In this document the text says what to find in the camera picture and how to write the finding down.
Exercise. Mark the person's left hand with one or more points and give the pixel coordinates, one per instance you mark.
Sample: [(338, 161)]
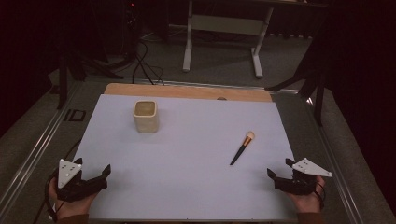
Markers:
[(73, 209)]

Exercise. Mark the person's right hand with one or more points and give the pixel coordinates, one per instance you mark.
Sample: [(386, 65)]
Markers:
[(304, 202)]

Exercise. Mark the pale lavender table sheet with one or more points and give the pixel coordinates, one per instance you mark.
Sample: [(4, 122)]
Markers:
[(186, 174)]

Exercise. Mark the beige square holder cup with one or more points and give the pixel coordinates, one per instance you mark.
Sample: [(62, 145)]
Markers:
[(146, 123)]

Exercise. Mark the silver metal rail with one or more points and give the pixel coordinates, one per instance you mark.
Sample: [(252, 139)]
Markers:
[(334, 157), (202, 83), (31, 155)]

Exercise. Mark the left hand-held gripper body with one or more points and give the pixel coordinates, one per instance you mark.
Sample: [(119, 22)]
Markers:
[(77, 187)]

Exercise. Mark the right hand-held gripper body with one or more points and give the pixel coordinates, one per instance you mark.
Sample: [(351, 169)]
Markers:
[(299, 185)]

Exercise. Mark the white metal desk frame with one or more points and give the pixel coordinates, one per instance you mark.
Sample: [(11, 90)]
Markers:
[(225, 25)]

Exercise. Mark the dark equipment rack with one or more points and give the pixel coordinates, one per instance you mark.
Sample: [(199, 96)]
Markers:
[(130, 31)]

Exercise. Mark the black metal stand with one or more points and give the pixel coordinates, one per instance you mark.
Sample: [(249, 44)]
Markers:
[(319, 102), (63, 81)]

